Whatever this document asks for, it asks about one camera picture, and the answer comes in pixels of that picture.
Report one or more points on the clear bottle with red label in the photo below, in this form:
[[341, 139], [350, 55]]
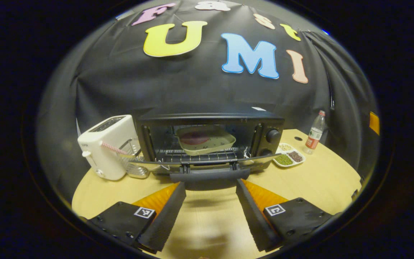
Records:
[[314, 135]]

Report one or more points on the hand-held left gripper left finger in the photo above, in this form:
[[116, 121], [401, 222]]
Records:
[[164, 223]]

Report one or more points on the pink striped straw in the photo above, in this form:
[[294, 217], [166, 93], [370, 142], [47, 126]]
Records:
[[115, 148]]

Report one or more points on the cream rectangular tray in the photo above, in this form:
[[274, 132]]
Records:
[[221, 142]]

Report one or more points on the white divided dish of beans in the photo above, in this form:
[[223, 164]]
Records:
[[289, 156]]

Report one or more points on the black electric oven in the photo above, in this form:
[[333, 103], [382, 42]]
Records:
[[210, 115]]

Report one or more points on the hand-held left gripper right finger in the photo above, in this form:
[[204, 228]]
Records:
[[253, 223]]

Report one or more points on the white toaster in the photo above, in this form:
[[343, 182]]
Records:
[[110, 144]]

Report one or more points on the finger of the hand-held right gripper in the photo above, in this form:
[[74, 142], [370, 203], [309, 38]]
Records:
[[374, 124]]

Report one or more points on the black backdrop cloth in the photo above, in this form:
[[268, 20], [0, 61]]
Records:
[[120, 82]]

